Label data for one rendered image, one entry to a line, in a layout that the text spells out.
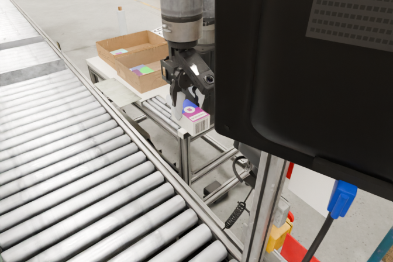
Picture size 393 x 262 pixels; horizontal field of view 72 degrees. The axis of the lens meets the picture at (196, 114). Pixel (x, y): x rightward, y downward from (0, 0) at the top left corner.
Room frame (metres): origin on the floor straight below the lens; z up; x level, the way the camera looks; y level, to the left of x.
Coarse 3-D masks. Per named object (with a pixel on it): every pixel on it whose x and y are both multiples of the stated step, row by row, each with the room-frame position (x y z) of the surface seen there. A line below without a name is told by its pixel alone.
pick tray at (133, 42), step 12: (120, 36) 1.78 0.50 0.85; (132, 36) 1.83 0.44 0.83; (144, 36) 1.89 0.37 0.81; (156, 36) 1.81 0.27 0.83; (96, 48) 1.67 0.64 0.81; (108, 48) 1.72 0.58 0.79; (120, 48) 1.77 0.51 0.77; (132, 48) 1.79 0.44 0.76; (144, 48) 1.57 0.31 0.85; (108, 60) 1.53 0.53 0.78
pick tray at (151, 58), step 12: (156, 48) 1.58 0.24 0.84; (120, 60) 1.43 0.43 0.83; (132, 60) 1.48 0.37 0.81; (144, 60) 1.53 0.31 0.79; (156, 60) 1.58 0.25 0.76; (120, 72) 1.36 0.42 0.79; (132, 72) 1.24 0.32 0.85; (156, 72) 1.26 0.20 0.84; (132, 84) 1.26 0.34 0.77; (144, 84) 1.21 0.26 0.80; (156, 84) 1.25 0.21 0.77
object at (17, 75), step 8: (40, 64) 1.43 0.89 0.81; (48, 64) 1.45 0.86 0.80; (56, 64) 1.47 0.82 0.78; (64, 64) 1.50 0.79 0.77; (8, 72) 1.33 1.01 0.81; (16, 72) 1.35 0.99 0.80; (24, 72) 1.37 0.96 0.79; (32, 72) 1.39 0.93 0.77; (40, 72) 1.42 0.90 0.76; (48, 72) 1.44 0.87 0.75; (0, 80) 1.30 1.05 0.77; (8, 80) 1.32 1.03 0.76; (16, 80) 1.34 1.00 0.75
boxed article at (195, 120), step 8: (184, 104) 0.62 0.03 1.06; (192, 104) 0.62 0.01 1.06; (184, 112) 0.58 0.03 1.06; (192, 112) 0.58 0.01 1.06; (200, 112) 0.58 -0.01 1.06; (176, 120) 0.59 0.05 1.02; (184, 120) 0.56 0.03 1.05; (192, 120) 0.54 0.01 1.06; (200, 120) 0.55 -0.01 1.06; (208, 120) 0.56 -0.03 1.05; (184, 128) 0.56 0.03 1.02; (192, 128) 0.53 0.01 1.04; (200, 128) 0.55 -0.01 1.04; (208, 128) 0.56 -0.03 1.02
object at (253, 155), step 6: (234, 144) 0.46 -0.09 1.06; (240, 144) 0.44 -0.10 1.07; (240, 150) 0.44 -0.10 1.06; (246, 150) 0.43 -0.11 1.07; (252, 150) 0.42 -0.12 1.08; (258, 150) 0.41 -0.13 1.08; (246, 156) 0.43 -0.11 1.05; (252, 156) 0.41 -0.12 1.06; (258, 156) 0.40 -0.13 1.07; (252, 162) 0.41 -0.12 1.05; (258, 162) 0.40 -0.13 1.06; (252, 168) 0.43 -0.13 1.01; (252, 174) 0.42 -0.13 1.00
